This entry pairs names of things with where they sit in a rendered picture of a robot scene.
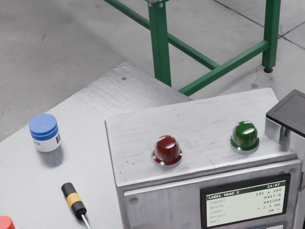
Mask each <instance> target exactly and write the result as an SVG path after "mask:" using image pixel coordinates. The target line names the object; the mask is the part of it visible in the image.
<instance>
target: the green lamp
mask: <svg viewBox="0 0 305 229"><path fill-rule="evenodd" d="M259 142H260V140H259V137H258V130H257V128H256V127H255V126H254V125H253V124H252V123H251V122H249V121H241V122H239V123H238V124H237V125H235V126H234V128H233V130H232V135H231V137H230V147H231V149H232V150H233V151H234V152H236V153H238V154H245V155H246V154H252V153H254V152H256V151H257V150H258V148H259Z"/></svg>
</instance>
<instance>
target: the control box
mask: <svg viewBox="0 0 305 229"><path fill-rule="evenodd" d="M278 102H279V101H278V99H277V97H276V96H275V94H274V92H273V90H272V89H271V88H263V89H258V90H251V91H246V92H240V93H235V94H230V95H223V96H218V97H212V98H207V99H202V100H195V101H189V102H184V103H179V104H173V105H167V106H161V107H156V108H151V109H145V110H138V111H133V112H128V113H123V114H116V115H110V116H107V117H106V118H105V122H104V123H105V129H106V134H107V139H108V147H109V152H110V158H111V164H112V169H113V177H114V182H115V188H116V193H117V198H118V204H119V209H120V214H121V219H122V224H123V229H202V228H201V202H200V190H201V189H208V188H213V187H218V186H223V185H228V184H234V183H239V182H244V181H249V180H254V179H261V178H266V177H271V176H276V175H280V174H287V173H290V174H291V179H290V188H289V195H288V202H287V210H286V214H283V215H278V216H273V217H268V218H263V219H257V220H252V221H247V222H243V223H238V224H231V225H227V226H222V227H217V228H212V229H247V228H252V227H257V226H262V225H267V224H273V223H278V222H283V221H288V222H287V229H292V224H293V218H294V212H295V203H296V197H297V190H298V184H299V177H300V169H301V160H300V159H298V158H297V154H296V153H295V152H294V151H293V150H292V149H290V139H289V138H287V137H285V136H282V139H281V141H280V142H277V141H276V140H274V139H272V138H270V137H269V136H267V135H265V134H264V131H265V116H266V113H267V112H268V111H269V110H270V109H271V108H272V107H274V106H275V105H276V104H277V103H278ZM241 121H249V122H251V123H252V124H253V125H254V126H255V127H256V128H257V130H258V137H259V140H260V142H259V148H258V150H257V151H256V152H254V153H252V154H246V155H245V154H238V153H236V152H234V151H233V150H232V149H231V147H230V137H231V135H232V130H233V128H234V126H235V125H237V124H238V123H239V122H241ZM163 135H170V136H172V137H174V138H175V139H176V140H177V141H178V142H179V146H180V149H181V151H182V162H181V163H180V164H179V165H178V166H177V167H175V168H173V169H162V168H159V167H157V166H156V165H155V163H154V161H153V152H154V144H155V142H156V141H157V140H158V139H159V138H160V137H161V136H163Z"/></svg>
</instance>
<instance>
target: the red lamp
mask: <svg viewBox="0 0 305 229"><path fill-rule="evenodd" d="M153 161H154V163H155V165H156V166H157V167H159V168H162V169H173V168H175V167H177V166H178V165H179V164H180V163H181V162H182V151H181V149H180V146H179V142H178V141H177V140H176V139H175V138H174V137H172V136H170V135H163V136H161V137H160V138H159V139H158V140H157V141H156V142H155V144H154V152H153Z"/></svg>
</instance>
